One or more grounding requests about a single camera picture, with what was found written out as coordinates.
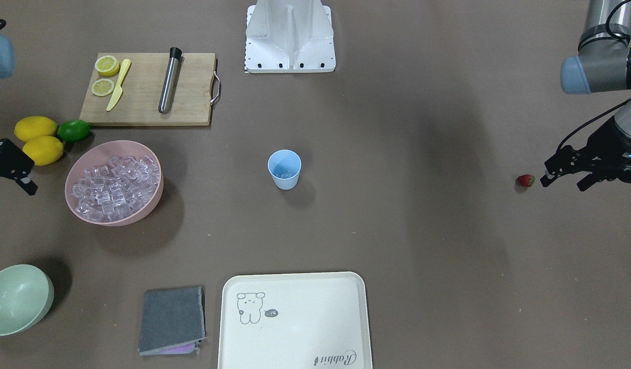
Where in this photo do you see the clear ice cube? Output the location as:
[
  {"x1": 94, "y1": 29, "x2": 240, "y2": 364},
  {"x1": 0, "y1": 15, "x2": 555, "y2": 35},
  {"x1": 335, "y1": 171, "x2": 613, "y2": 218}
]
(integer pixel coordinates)
[{"x1": 273, "y1": 167, "x2": 295, "y2": 179}]

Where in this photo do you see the yellow plastic knife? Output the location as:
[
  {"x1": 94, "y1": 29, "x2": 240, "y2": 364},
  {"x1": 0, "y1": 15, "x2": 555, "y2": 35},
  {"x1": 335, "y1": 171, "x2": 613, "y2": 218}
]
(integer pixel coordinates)
[{"x1": 106, "y1": 58, "x2": 132, "y2": 112}]

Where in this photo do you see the cream rabbit tray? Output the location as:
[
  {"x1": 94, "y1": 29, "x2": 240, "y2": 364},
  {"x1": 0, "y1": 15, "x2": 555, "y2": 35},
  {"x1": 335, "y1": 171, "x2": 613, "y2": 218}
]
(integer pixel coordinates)
[{"x1": 218, "y1": 271, "x2": 373, "y2": 368}]

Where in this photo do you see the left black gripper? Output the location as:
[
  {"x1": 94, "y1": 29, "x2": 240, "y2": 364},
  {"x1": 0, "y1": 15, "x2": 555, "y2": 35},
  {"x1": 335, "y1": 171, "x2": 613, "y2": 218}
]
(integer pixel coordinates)
[{"x1": 539, "y1": 116, "x2": 631, "y2": 188}]

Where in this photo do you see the pink bowl of ice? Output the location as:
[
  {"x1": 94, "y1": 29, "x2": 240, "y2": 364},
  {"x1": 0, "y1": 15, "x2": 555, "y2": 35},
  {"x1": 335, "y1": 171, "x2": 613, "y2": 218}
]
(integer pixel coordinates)
[{"x1": 65, "y1": 140, "x2": 164, "y2": 227}]

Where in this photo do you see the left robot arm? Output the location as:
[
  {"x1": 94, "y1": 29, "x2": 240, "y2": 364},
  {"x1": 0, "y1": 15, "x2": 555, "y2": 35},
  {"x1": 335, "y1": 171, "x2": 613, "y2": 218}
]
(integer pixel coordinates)
[{"x1": 540, "y1": 1, "x2": 631, "y2": 191}]

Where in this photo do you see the grey folded cloth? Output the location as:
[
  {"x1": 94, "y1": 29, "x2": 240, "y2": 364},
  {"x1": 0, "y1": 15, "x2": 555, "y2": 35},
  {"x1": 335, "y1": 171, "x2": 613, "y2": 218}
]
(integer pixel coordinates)
[{"x1": 138, "y1": 286, "x2": 207, "y2": 356}]

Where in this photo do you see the light blue cup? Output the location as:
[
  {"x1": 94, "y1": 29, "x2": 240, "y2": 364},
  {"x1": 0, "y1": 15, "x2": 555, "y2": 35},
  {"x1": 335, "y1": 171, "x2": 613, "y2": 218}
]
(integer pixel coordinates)
[{"x1": 268, "y1": 149, "x2": 302, "y2": 191}]

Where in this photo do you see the mint green bowl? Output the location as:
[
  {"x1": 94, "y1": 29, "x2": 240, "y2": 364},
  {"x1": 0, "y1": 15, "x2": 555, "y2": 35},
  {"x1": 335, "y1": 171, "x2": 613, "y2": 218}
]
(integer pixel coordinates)
[{"x1": 0, "y1": 264, "x2": 55, "y2": 336}]

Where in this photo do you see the red strawberry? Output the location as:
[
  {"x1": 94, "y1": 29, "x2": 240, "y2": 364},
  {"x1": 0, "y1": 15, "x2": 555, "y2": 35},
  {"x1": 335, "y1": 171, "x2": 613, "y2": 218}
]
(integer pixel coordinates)
[{"x1": 516, "y1": 174, "x2": 536, "y2": 188}]

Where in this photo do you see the yellow lemon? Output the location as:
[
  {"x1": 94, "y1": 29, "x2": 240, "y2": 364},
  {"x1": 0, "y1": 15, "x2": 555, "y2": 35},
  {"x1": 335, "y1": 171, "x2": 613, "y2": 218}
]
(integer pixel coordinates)
[
  {"x1": 22, "y1": 136, "x2": 64, "y2": 166},
  {"x1": 13, "y1": 115, "x2": 58, "y2": 142}
]

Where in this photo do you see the wooden cutting board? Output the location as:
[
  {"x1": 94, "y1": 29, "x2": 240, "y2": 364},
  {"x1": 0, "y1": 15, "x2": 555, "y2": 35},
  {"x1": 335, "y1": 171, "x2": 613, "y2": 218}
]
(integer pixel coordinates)
[{"x1": 79, "y1": 51, "x2": 220, "y2": 127}]

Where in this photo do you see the lemon half slice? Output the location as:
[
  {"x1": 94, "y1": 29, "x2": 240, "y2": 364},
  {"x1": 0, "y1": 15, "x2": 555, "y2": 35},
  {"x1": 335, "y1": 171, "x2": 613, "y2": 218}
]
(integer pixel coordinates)
[{"x1": 94, "y1": 55, "x2": 120, "y2": 77}]

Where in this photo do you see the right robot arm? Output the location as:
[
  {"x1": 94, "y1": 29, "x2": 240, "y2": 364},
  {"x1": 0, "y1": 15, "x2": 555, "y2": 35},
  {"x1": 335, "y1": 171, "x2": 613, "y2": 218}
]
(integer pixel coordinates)
[{"x1": 0, "y1": 18, "x2": 38, "y2": 196}]

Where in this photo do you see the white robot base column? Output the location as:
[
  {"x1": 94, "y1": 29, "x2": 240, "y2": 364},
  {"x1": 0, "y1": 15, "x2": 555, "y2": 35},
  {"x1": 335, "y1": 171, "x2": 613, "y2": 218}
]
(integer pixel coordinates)
[{"x1": 244, "y1": 1, "x2": 336, "y2": 73}]

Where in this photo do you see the green lime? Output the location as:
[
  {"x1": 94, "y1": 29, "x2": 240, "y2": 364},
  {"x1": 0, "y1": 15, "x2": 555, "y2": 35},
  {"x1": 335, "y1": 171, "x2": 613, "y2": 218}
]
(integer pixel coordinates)
[{"x1": 56, "y1": 119, "x2": 91, "y2": 142}]

